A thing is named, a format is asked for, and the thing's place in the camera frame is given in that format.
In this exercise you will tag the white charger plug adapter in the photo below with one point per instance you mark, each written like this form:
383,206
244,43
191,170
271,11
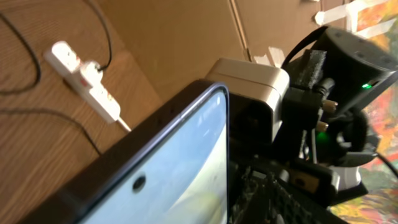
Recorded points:
90,75

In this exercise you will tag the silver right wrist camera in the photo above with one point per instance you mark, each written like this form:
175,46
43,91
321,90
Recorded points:
255,98

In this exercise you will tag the white power strip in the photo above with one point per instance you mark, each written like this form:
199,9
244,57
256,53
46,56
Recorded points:
67,64

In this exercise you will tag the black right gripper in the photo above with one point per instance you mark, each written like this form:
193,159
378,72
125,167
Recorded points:
260,194

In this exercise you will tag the blue Galaxy smartphone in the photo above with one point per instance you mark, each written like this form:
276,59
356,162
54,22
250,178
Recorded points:
172,168

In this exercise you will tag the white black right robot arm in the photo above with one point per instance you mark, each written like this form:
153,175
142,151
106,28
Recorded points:
295,159

